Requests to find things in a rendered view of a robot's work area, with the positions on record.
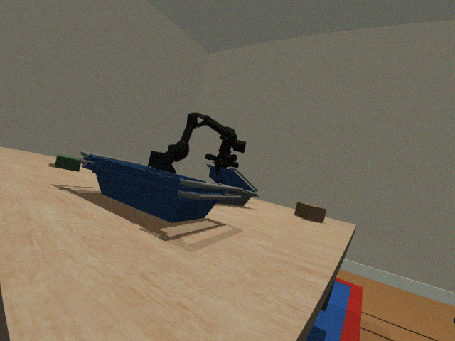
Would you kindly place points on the green rectangular block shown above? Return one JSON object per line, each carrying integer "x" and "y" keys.
{"x": 67, "y": 162}

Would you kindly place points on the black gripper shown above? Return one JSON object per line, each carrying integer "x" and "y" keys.
{"x": 221, "y": 163}

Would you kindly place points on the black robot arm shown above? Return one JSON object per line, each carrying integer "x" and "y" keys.
{"x": 180, "y": 150}

